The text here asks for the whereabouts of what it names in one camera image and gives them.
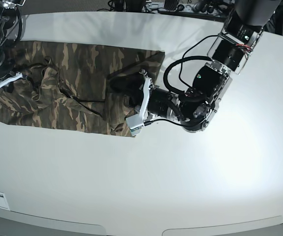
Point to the camouflage T-shirt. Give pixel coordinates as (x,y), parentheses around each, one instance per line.
(67,86)

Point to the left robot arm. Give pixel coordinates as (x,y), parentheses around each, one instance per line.
(193,108)

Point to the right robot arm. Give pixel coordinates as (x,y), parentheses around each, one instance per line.
(11,27)

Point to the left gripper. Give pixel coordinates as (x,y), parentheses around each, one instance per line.
(162,103)

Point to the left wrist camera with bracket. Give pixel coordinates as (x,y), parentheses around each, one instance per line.
(141,94)

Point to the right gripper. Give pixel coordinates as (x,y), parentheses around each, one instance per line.
(8,83)

